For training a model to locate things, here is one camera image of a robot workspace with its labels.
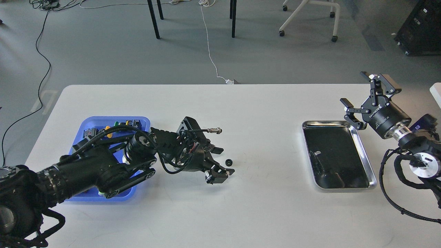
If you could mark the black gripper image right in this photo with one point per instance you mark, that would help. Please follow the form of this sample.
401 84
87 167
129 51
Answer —
383 116

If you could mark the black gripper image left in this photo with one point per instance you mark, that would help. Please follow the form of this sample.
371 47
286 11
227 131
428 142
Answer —
192 157

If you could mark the black robot arm image left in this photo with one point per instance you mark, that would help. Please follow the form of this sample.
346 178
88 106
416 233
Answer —
111 160

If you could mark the silver metal tray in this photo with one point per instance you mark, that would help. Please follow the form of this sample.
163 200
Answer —
338 159

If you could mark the white object right edge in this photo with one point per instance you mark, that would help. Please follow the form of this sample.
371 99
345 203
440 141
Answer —
435 90

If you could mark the black equipment case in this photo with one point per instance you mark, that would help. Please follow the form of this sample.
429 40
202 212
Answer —
420 33

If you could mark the white chair base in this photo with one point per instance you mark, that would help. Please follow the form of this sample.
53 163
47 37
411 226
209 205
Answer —
334 14

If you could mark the yellow push button switch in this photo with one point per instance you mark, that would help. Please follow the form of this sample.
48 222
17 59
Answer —
95 130

